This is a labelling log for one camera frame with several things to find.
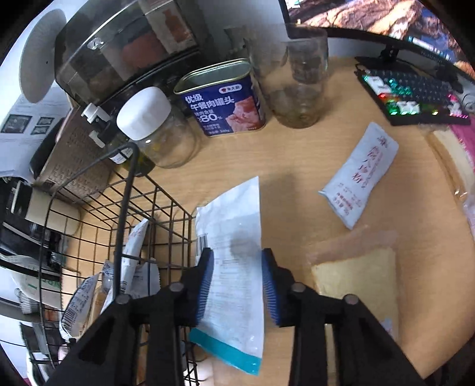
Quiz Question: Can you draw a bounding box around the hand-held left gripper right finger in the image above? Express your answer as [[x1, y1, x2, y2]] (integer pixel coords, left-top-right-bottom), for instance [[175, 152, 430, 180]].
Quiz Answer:
[[261, 248, 427, 386]]

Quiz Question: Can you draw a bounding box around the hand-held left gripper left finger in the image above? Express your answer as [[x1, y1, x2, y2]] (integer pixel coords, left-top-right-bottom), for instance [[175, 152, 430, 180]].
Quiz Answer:
[[45, 248, 215, 386]]

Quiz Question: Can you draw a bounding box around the white packet teal edge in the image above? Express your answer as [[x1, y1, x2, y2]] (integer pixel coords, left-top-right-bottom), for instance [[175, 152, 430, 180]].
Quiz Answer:
[[189, 176, 266, 375]]

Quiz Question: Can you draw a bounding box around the black wire basket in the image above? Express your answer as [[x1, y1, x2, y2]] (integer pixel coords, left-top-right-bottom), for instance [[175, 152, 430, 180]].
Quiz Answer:
[[37, 143, 208, 386]]

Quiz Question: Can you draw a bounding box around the small sliced bread bag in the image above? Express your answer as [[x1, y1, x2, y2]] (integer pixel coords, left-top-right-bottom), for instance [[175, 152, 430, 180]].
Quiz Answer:
[[306, 238, 400, 340]]

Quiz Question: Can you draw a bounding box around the white packet blue print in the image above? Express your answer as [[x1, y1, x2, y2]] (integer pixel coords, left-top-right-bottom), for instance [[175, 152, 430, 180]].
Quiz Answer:
[[59, 274, 102, 340]]

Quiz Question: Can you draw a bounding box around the white printed sachet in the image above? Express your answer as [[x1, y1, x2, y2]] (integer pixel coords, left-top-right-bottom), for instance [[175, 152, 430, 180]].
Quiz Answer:
[[318, 122, 399, 231]]

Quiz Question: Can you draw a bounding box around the white bag green print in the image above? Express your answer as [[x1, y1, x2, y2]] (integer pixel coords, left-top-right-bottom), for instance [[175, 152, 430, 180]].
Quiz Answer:
[[11, 267, 62, 312]]

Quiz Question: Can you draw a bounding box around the blue luncheon meat can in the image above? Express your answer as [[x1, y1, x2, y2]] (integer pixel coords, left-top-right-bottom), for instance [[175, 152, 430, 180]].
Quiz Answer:
[[174, 58, 267, 138]]

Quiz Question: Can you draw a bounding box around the glass jar white lid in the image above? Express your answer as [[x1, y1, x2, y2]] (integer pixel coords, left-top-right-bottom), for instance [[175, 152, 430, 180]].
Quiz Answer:
[[116, 86, 202, 169]]

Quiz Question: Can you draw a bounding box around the brown woven storage box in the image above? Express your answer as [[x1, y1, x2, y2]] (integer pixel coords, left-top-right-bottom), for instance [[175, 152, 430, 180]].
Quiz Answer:
[[30, 115, 125, 205]]

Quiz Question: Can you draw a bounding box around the clear glass cup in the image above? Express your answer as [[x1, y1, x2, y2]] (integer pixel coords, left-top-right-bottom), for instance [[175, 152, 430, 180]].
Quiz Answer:
[[249, 24, 330, 129]]

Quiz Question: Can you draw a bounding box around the small spray bottle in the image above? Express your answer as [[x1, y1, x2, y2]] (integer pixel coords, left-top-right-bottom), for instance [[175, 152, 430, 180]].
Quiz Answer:
[[82, 104, 156, 178]]

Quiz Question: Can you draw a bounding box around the large sliced bread bag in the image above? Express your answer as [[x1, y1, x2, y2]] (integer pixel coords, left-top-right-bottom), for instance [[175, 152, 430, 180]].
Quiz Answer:
[[425, 128, 475, 212]]

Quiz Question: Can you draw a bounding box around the transparent-lid appliance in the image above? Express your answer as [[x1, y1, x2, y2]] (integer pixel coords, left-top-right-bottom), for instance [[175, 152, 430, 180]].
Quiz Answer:
[[54, 0, 238, 112]]

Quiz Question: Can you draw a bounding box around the backlit mechanical keyboard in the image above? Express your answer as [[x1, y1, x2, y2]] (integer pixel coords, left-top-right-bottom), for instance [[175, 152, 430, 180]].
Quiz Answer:
[[354, 56, 471, 127]]

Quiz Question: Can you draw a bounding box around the pink desk mat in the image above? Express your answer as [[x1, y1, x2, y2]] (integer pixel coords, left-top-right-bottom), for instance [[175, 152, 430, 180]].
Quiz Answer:
[[451, 124, 475, 149]]

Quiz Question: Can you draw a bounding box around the white round disc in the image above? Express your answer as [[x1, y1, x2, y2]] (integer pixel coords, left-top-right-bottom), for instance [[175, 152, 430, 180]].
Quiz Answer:
[[18, 9, 68, 105]]

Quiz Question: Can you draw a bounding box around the curved computer monitor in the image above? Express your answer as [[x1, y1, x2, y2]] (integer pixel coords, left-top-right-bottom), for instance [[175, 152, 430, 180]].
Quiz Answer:
[[278, 0, 475, 75]]

